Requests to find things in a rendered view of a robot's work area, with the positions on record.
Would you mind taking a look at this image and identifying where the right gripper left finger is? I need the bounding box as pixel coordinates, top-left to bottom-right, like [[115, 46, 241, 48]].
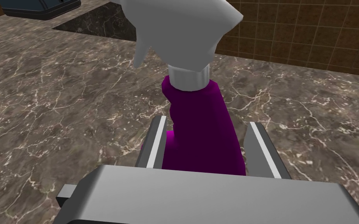
[[135, 115, 168, 170]]

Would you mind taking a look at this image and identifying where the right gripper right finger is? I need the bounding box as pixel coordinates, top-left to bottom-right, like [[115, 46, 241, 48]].
[[243, 121, 292, 180]]

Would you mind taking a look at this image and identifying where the purple spray bottle white nozzle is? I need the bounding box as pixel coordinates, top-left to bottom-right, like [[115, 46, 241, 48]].
[[111, 0, 246, 177]]

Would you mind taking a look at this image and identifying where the dark blue appliance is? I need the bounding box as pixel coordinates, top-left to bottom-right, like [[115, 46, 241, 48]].
[[0, 0, 82, 21]]

